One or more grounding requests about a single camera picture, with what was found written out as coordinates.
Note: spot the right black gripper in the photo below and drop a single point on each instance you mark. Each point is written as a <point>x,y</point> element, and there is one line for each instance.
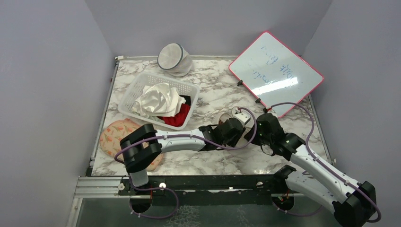
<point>250,135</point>

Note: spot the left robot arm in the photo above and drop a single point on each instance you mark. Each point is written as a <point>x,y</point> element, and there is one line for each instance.
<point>141,147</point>

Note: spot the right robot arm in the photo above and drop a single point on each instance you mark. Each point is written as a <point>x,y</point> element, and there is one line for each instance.
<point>352,203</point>

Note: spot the round mesh laundry bag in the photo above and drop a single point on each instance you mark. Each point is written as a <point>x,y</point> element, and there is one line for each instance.
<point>175,60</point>

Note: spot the pink framed whiteboard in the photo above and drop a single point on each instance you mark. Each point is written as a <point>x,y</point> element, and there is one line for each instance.
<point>273,72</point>

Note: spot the red cloth in basket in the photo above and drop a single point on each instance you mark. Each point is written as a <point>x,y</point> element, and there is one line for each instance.
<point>180,117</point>

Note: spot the white plastic basket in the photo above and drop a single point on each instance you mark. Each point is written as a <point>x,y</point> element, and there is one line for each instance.
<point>136,88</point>

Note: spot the white cloth in basket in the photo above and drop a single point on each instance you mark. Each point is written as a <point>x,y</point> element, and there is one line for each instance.
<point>159,100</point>

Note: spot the floral orange cushion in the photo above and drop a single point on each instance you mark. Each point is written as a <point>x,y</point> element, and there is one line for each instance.
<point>112,135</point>

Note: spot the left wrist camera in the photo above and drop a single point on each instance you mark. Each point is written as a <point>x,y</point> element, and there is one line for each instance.
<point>244,117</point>

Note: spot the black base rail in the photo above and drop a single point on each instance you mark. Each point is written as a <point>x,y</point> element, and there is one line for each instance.
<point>195,190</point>

